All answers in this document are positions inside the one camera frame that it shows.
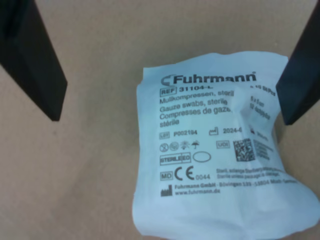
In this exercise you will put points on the white Fuhrmann gauze swab packet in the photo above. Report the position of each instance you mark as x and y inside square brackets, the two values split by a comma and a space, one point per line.
[200, 125]

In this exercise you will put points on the brown cardboard sheet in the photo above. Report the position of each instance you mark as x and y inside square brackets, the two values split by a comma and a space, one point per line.
[75, 162]

